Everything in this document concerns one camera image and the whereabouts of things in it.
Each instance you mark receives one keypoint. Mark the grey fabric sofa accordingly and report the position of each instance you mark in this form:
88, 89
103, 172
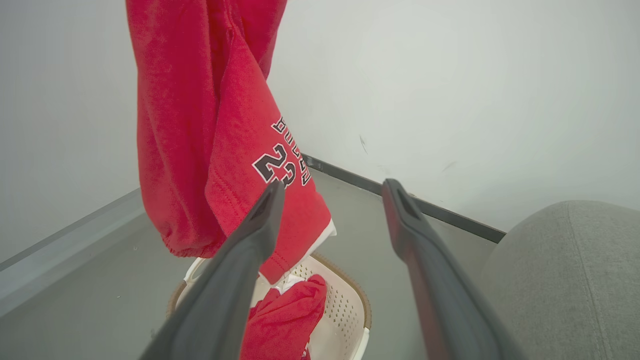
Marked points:
575, 280

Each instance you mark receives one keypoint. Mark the red Bulls print garment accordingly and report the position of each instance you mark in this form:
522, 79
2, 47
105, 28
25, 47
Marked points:
175, 125

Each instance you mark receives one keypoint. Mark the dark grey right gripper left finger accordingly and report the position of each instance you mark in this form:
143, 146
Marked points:
225, 280

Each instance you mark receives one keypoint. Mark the plain red garment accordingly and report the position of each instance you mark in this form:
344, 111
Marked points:
285, 320

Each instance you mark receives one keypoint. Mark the black baseboard strip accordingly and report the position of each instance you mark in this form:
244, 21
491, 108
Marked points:
450, 215

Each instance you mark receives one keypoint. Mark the white perforated laundry basket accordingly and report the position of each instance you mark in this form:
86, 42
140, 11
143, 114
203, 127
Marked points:
345, 310

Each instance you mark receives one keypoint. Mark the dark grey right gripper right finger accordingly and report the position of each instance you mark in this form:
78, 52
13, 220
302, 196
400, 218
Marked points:
440, 290

